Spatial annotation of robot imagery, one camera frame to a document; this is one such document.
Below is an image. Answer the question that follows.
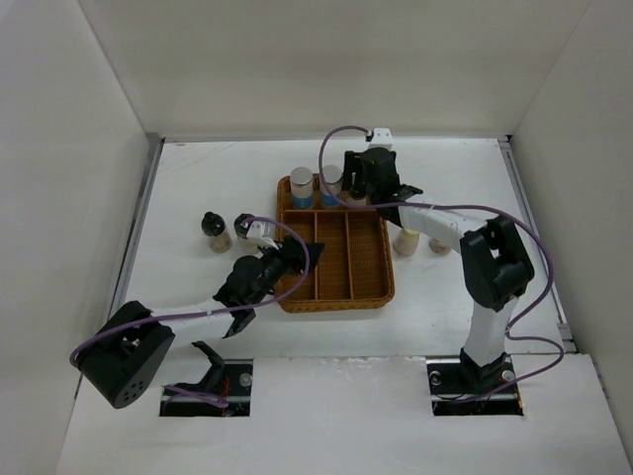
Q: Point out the brown wicker divided basket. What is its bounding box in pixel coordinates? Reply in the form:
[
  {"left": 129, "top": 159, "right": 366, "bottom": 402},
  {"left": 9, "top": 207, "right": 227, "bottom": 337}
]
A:
[{"left": 276, "top": 176, "right": 395, "bottom": 314}]

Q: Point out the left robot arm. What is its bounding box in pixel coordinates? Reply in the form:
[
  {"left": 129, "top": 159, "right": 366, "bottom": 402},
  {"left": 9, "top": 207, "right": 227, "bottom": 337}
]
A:
[{"left": 70, "top": 235, "right": 325, "bottom": 409}]

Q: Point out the yellow lid seasoning jar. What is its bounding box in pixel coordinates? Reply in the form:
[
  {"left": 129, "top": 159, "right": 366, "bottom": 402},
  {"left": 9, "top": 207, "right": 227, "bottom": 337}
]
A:
[{"left": 393, "top": 229, "right": 420, "bottom": 256}]

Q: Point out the pink lid seasoning jar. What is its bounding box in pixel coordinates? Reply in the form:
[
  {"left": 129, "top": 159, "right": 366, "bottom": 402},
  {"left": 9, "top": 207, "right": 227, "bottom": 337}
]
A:
[{"left": 428, "top": 238, "right": 451, "bottom": 255}]

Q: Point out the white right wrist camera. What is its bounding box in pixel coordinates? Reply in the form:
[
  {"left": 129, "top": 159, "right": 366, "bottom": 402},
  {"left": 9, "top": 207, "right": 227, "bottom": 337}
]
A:
[{"left": 367, "top": 128, "right": 393, "bottom": 150}]

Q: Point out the blue label jar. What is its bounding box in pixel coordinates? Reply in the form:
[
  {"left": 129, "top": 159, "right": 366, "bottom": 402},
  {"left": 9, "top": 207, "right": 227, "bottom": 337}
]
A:
[
  {"left": 290, "top": 167, "right": 314, "bottom": 210},
  {"left": 319, "top": 165, "right": 342, "bottom": 209}
]

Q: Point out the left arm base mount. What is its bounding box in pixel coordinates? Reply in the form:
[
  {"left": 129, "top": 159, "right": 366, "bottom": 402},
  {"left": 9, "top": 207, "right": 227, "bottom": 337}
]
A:
[{"left": 159, "top": 340, "right": 254, "bottom": 418}]

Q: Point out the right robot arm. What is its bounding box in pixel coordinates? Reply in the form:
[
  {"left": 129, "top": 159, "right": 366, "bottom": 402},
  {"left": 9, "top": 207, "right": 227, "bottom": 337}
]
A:
[{"left": 341, "top": 146, "right": 534, "bottom": 394}]

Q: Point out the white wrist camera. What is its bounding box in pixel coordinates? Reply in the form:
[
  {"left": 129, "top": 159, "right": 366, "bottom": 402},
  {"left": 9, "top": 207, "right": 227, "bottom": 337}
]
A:
[
  {"left": 367, "top": 128, "right": 393, "bottom": 150},
  {"left": 245, "top": 220, "right": 278, "bottom": 249}
]

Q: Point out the black cap spice jar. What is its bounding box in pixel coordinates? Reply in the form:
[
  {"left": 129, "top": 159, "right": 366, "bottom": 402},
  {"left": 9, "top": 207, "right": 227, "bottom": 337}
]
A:
[{"left": 233, "top": 213, "right": 259, "bottom": 255}]

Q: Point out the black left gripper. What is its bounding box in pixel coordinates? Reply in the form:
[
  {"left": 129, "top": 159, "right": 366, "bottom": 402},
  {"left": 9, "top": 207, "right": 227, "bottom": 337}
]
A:
[{"left": 248, "top": 236, "right": 322, "bottom": 306}]

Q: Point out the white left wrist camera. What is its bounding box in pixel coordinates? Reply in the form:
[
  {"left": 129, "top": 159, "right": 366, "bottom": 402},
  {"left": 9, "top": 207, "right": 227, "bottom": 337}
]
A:
[{"left": 245, "top": 220, "right": 278, "bottom": 249}]

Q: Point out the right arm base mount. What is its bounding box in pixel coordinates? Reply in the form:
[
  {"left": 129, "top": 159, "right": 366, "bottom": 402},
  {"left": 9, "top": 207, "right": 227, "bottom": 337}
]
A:
[{"left": 426, "top": 355, "right": 523, "bottom": 417}]

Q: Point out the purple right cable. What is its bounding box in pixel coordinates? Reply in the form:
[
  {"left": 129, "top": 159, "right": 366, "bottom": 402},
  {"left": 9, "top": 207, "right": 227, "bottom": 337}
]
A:
[{"left": 318, "top": 124, "right": 568, "bottom": 400}]

